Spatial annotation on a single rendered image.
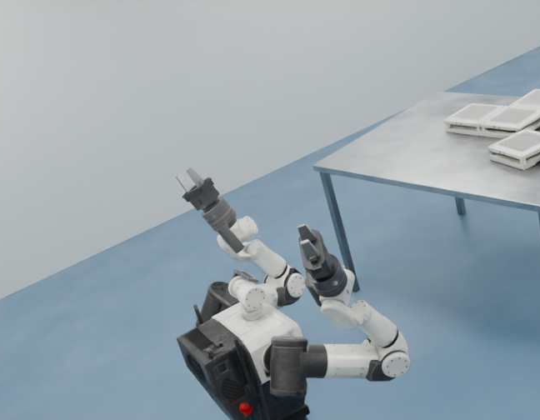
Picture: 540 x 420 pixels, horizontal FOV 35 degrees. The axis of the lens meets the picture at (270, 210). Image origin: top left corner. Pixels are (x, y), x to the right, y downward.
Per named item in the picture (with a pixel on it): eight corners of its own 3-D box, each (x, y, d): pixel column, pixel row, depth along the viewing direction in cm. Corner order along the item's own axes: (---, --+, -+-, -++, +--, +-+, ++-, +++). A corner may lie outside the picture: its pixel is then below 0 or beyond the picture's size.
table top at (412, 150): (313, 171, 476) (312, 165, 475) (438, 96, 532) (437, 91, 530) (546, 213, 361) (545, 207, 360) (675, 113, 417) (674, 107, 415)
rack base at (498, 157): (489, 159, 417) (488, 155, 416) (527, 141, 425) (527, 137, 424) (523, 170, 396) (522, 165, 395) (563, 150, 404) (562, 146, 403)
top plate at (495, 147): (487, 150, 415) (487, 146, 414) (526, 132, 423) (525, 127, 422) (522, 160, 394) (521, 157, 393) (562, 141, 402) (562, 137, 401)
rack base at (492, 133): (482, 136, 446) (481, 132, 445) (509, 117, 459) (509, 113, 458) (521, 140, 427) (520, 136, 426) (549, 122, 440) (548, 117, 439)
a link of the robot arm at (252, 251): (237, 217, 265) (264, 239, 273) (215, 232, 268) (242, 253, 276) (238, 231, 260) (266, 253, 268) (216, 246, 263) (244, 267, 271)
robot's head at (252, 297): (250, 321, 234) (242, 293, 230) (234, 308, 242) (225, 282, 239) (270, 310, 236) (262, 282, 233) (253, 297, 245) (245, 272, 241)
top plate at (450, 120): (443, 123, 463) (442, 120, 463) (472, 106, 476) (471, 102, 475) (479, 127, 445) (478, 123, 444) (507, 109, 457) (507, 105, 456)
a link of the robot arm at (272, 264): (273, 242, 269) (310, 273, 279) (252, 242, 276) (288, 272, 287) (260, 271, 265) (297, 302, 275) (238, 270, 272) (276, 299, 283)
